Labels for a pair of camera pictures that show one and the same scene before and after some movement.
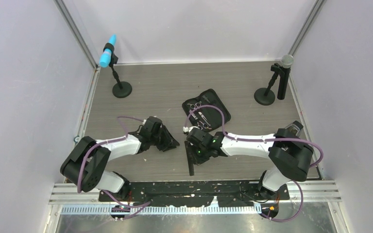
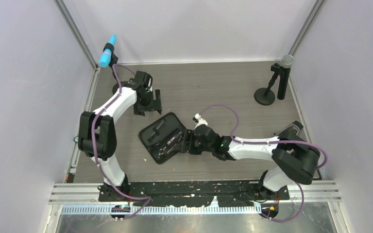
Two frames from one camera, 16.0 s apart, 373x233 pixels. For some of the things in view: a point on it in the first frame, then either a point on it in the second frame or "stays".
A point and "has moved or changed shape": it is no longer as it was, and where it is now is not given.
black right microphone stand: [265, 96] stays
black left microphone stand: [122, 89] stays
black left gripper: [169, 142] to [154, 105]
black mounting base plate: [196, 193] stays
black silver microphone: [287, 61] stays
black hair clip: [206, 98] has moved or changed shape
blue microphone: [106, 56] stays
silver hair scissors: [196, 105] to [178, 136]
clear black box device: [294, 128] stays
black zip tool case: [206, 116] to [166, 137]
